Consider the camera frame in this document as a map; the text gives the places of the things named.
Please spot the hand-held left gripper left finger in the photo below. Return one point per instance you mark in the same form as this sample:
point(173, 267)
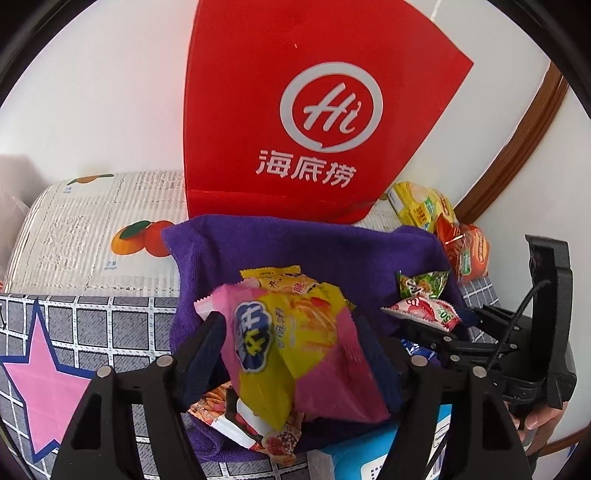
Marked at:
point(203, 364)

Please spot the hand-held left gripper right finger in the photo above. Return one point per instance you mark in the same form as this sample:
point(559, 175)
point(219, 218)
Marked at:
point(388, 374)

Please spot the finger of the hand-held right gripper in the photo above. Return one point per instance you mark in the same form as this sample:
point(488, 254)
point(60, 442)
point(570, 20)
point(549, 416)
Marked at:
point(438, 339)
point(489, 318)

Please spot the red white green snack packet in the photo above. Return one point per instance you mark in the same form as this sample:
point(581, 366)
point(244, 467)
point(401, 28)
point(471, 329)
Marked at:
point(425, 311)

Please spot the pink yellow snack bag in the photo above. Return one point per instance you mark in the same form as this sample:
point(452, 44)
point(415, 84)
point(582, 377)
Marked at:
point(323, 350)

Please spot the person's right hand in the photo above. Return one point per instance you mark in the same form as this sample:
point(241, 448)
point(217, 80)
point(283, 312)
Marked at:
point(535, 417)

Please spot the small blue snack packet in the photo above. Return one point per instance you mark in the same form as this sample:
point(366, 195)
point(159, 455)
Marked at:
point(408, 345)

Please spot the orange snack bag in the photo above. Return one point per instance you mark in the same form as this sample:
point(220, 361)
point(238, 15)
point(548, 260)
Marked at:
point(471, 254)

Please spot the grey grid-pattern mat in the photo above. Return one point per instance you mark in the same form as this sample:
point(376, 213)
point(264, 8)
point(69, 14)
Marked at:
point(129, 332)

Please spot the blue white box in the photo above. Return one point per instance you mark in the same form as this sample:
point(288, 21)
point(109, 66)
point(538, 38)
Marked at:
point(364, 452)

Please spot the long red white snack packet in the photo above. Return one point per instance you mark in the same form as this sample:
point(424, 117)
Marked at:
point(272, 443)

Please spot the yellow snack packet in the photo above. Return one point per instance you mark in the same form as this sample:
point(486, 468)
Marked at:
point(286, 279)

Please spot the purple towel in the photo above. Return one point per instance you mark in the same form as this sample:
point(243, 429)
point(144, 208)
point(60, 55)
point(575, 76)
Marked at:
point(300, 244)

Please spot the fruit print pillow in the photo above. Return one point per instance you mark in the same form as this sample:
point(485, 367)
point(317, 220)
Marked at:
point(69, 240)

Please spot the white plastic bag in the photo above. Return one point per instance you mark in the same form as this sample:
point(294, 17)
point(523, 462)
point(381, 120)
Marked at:
point(11, 217)

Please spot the red paper bag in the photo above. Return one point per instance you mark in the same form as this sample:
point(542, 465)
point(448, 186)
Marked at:
point(221, 115)

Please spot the brown wooden door frame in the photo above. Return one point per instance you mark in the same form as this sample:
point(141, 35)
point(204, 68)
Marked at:
point(521, 143)

